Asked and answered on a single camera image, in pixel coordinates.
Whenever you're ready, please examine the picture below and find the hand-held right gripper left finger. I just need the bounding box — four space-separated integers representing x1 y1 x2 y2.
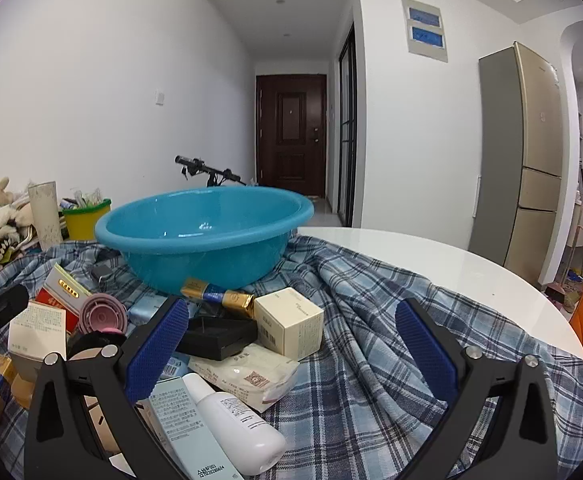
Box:
24 296 192 480

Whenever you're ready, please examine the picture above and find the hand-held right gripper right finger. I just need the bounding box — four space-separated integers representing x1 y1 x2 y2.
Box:
395 297 559 480

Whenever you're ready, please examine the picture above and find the large cream box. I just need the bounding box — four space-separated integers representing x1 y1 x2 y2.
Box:
8 301 67 383

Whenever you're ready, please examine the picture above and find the light teal box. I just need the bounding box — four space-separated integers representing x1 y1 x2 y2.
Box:
148 377 244 480

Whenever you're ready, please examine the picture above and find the blue plastic basin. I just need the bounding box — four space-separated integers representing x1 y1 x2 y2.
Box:
94 186 315 297

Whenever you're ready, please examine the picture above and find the white plastic bottle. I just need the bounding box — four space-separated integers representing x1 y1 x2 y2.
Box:
181 372 287 476

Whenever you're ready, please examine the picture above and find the light blue tissue pack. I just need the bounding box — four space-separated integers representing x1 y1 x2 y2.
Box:
127 294 172 328

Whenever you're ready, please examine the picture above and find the blue plaid cloth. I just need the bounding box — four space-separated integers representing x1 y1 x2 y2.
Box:
0 234 583 480

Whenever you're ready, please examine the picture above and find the gold blue cigarette pack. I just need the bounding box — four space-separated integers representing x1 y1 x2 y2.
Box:
0 355 19 411

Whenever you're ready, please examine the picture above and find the fluffy black white plush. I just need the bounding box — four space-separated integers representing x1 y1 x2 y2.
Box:
0 232 24 263

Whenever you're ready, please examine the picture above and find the pink collapsible cup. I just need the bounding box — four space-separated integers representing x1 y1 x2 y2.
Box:
78 294 128 336

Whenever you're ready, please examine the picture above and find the white box gold red label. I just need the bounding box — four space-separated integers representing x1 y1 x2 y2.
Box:
35 263 93 311

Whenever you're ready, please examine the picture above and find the black tray box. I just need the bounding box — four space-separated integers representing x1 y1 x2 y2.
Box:
176 316 258 361

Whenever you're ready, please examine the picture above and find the red white cigarette carton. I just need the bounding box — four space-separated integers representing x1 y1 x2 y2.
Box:
35 287 83 334

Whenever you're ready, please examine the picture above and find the gold and blue packet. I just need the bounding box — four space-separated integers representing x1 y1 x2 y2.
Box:
180 277 256 318

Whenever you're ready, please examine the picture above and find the white sachet packet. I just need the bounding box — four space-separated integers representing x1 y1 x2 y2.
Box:
191 342 301 413

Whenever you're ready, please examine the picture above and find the tall cream cup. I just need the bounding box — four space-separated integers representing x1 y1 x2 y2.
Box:
27 181 64 251

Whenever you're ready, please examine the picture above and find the cream plush rabbit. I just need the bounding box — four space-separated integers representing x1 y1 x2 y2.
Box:
0 176 34 233

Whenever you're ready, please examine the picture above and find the yellow plastic bin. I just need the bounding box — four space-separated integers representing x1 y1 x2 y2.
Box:
61 199 112 242

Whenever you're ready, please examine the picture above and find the small cream box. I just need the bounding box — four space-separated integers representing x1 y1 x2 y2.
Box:
254 287 325 361

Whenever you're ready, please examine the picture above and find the pile of small sachets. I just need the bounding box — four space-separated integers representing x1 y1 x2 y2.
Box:
70 187 108 208

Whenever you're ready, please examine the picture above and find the black scooter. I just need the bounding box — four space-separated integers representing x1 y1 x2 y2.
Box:
174 155 247 188

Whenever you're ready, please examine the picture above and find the black framed glass door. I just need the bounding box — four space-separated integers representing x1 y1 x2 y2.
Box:
338 22 358 228

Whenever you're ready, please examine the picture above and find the gold refrigerator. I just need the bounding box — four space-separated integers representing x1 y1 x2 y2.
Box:
468 41 579 286

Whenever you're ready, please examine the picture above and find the dark brown door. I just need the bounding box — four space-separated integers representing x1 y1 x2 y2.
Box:
256 74 328 197

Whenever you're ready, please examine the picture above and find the wall electrical panel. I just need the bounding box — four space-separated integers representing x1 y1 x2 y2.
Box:
402 0 448 63

